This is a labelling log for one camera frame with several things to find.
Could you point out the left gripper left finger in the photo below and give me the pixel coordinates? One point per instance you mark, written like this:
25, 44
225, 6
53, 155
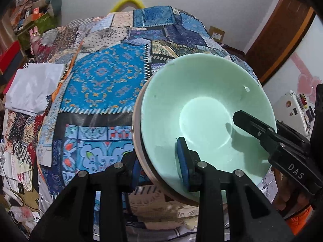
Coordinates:
71, 216

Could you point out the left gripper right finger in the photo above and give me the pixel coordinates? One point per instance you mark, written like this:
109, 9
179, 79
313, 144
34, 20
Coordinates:
251, 216

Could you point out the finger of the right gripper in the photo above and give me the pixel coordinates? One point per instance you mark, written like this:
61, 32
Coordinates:
268, 137

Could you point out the green bowl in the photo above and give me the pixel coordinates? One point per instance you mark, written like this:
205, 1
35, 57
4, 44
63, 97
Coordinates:
195, 97

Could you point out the pink bowl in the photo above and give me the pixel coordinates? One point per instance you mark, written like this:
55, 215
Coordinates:
143, 157

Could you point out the person right hand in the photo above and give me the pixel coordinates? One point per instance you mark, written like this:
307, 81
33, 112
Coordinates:
285, 190

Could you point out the wooden wardrobe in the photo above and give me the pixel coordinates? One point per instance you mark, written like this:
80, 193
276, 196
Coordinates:
282, 33

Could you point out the cardboard box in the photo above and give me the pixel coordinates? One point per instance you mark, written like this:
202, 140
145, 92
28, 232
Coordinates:
216, 34

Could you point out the white folded cloth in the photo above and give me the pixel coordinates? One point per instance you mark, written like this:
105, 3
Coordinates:
31, 86

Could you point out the red box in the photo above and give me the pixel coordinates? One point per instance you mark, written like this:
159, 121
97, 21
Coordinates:
8, 56

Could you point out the pink rabbit toy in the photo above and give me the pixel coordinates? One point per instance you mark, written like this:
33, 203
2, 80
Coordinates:
34, 39

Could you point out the yellow foam arch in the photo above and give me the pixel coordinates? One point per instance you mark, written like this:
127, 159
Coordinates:
121, 4

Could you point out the green box with clutter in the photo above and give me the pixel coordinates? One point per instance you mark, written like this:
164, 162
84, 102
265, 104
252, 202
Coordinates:
23, 18

